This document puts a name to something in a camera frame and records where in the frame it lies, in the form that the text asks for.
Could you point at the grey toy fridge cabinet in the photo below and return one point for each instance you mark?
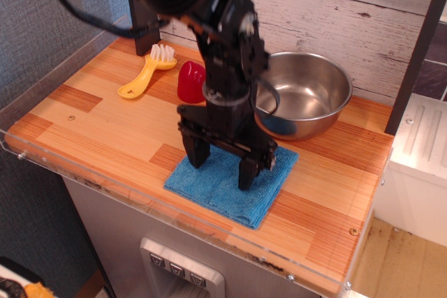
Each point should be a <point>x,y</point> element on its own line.
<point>116,228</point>

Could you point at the dark right vertical post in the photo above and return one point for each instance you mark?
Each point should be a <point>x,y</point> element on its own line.
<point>426,34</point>

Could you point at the silver dispenser button panel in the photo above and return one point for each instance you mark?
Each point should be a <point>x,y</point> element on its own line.
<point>172,274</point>

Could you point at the yellow dish brush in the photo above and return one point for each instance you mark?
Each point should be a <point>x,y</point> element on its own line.
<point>161,57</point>

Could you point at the red plastic pepper toy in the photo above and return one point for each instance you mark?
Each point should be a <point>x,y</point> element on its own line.
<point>190,82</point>

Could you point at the yellow object bottom left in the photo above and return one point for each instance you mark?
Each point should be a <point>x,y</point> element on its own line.
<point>38,290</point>

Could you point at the clear acrylic table guard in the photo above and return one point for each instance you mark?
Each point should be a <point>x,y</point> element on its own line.
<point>74,123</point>

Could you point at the white toy sink unit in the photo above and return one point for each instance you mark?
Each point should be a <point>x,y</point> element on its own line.
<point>412,193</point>

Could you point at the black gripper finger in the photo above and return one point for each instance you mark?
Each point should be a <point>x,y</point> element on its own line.
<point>197,147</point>
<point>249,169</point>

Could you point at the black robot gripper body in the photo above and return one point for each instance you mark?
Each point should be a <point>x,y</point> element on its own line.
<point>230,125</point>

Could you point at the blue towel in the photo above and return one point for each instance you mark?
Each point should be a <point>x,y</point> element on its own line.
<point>214,185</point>

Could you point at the stainless steel bowl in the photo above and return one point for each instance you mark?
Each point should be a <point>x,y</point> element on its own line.
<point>301,95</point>

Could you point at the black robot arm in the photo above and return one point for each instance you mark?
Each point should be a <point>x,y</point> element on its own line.
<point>235,58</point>

